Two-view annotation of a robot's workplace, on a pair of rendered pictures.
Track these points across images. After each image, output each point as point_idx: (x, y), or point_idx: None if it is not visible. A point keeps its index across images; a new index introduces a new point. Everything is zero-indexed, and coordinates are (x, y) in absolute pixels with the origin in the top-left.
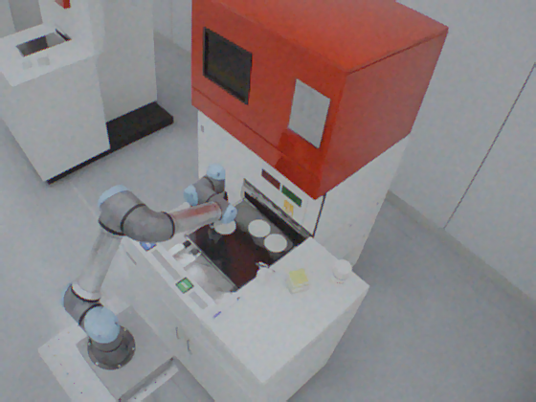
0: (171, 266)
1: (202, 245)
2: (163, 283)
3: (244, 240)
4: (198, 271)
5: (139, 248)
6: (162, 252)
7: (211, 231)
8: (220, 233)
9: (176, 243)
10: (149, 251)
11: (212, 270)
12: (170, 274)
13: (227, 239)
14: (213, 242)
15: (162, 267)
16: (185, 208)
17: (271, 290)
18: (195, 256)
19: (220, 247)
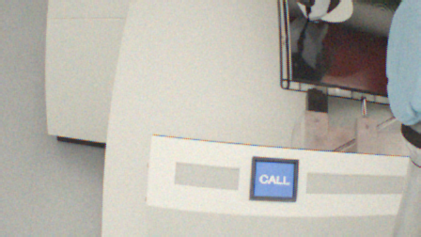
0: (382, 176)
1: (347, 77)
2: (379, 232)
3: (386, 9)
4: (394, 145)
5: (265, 211)
6: (330, 165)
7: (319, 28)
8: (338, 20)
9: (248, 132)
10: (300, 193)
11: (385, 126)
12: (396, 192)
13: (366, 27)
14: (355, 53)
15: (369, 197)
16: (145, 25)
17: None
18: (365, 115)
19: (376, 54)
